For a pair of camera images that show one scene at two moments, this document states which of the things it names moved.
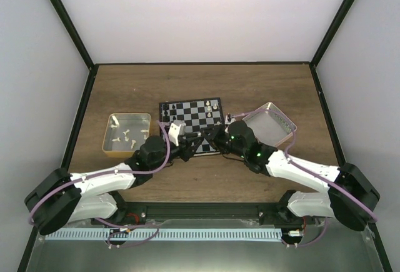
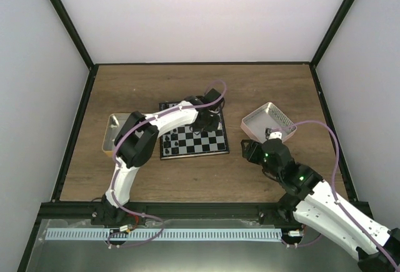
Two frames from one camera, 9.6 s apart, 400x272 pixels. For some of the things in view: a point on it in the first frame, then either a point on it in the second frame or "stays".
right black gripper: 216,132 → 251,152
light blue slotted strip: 268,233 stays
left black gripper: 186,145 → 212,127
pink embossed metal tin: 270,126 stays
